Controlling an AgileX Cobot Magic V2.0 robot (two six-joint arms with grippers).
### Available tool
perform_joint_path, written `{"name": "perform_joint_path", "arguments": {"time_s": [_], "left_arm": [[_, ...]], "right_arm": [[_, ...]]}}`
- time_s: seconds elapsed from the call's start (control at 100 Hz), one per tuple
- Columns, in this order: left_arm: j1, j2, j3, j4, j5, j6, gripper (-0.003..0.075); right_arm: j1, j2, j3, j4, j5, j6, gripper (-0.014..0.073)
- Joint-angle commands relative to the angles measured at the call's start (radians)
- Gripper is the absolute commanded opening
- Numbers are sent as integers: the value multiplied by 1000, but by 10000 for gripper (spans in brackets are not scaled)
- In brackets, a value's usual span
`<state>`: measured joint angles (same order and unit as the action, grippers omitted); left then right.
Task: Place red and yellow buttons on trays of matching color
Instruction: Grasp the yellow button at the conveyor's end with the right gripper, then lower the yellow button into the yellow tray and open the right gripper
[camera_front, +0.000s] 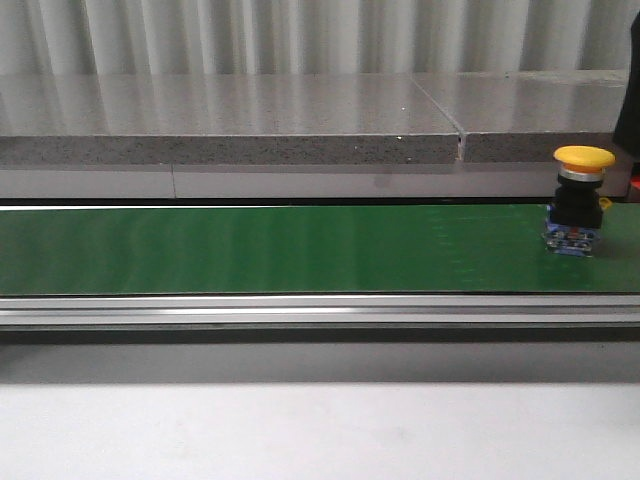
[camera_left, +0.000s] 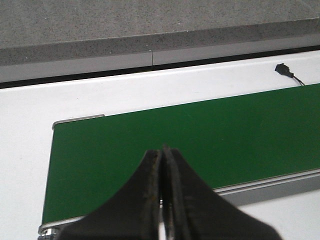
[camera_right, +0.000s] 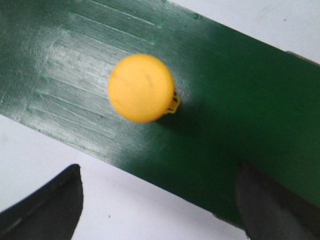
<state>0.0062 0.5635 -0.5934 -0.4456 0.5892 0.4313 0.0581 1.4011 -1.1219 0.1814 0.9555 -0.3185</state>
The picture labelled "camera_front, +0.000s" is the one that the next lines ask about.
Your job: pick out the aluminium conveyor frame rail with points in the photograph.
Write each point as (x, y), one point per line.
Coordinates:
(322, 318)

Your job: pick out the yellow mushroom push button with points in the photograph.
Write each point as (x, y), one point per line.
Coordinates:
(575, 215)

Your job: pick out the grey stone slab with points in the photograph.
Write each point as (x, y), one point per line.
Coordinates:
(523, 117)
(259, 120)

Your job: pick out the green conveyor belt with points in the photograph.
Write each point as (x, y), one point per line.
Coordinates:
(311, 249)

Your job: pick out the grey stone slab left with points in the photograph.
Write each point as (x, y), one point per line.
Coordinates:
(259, 120)

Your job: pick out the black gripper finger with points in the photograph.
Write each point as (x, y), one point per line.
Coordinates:
(626, 132)

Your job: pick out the grey stone slab right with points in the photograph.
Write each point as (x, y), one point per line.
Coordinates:
(523, 117)

